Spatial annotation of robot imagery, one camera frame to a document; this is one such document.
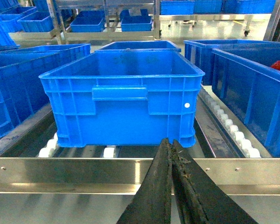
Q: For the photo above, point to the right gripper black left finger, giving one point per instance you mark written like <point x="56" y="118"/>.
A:
<point x="152" y="202"/>

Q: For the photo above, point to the small blue bin background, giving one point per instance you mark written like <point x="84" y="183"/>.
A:
<point x="135" y="23"/>
<point x="89" y="21"/>

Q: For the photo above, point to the blue bin front centre-left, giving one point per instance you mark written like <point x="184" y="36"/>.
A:
<point x="21" y="91"/>

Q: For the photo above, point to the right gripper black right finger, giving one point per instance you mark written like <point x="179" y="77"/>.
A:
<point x="199" y="199"/>

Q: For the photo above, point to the blue bin centre-right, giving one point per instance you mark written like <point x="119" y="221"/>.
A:
<point x="142" y="45"/>
<point x="124" y="98"/>

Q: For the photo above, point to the small blue bin background left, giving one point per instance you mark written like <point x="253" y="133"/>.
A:
<point x="89" y="21"/>

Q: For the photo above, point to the blue bin back centre-left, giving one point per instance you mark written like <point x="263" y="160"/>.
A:
<point x="68" y="53"/>

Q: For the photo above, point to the blue bin front centre-right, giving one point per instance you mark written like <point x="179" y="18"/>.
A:
<point x="124" y="98"/>

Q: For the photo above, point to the blue bin back centre-right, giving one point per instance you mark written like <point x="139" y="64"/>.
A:
<point x="142" y="45"/>

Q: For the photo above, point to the blue bin centre-left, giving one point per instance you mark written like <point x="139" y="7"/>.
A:
<point x="21" y="91"/>
<point x="68" y="53"/>

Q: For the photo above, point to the small blue bin background right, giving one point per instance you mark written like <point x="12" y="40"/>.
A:
<point x="135" y="23"/>

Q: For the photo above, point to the blue bin with red parts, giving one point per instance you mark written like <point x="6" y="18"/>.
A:
<point x="244" y="80"/>

